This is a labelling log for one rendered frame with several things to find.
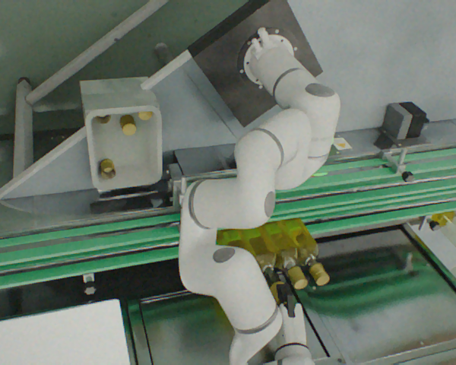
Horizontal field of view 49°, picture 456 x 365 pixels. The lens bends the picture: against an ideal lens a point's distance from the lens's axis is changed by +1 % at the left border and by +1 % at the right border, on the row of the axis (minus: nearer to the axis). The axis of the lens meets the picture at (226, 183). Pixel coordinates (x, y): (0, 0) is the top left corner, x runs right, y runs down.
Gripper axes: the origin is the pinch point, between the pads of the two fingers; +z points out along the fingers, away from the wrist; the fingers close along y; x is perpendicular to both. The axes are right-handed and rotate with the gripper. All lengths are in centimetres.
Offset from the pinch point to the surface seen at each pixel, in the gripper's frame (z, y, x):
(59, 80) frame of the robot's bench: 84, 12, 68
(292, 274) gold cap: 6.1, 1.4, -3.0
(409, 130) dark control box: 47, 19, -41
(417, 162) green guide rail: 38, 14, -42
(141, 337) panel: -2.4, -12.0, 32.5
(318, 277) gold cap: 5.3, 1.1, -9.2
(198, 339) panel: -2.5, -12.6, 19.0
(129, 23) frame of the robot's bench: 91, 31, 44
